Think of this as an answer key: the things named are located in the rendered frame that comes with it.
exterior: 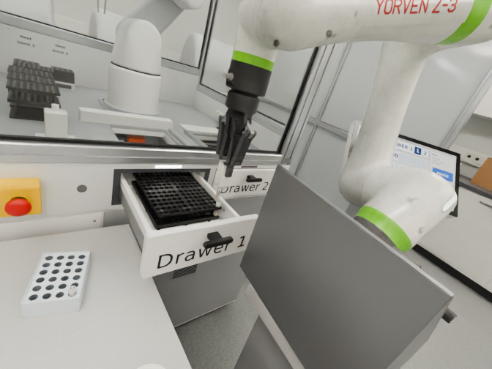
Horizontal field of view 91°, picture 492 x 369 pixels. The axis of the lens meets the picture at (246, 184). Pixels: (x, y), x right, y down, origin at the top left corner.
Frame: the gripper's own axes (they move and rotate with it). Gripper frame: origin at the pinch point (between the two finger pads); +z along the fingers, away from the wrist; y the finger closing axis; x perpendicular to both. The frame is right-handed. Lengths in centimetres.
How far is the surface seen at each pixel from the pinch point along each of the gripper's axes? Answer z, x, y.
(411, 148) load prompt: -15, 94, 9
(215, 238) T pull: 9.3, -7.5, 12.7
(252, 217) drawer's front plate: 7.6, 4.7, 10.1
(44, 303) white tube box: 20.8, -36.8, 7.5
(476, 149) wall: -21, 356, -7
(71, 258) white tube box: 21.3, -32.1, -3.3
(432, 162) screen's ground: -12, 100, 17
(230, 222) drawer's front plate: 7.7, -2.4, 10.5
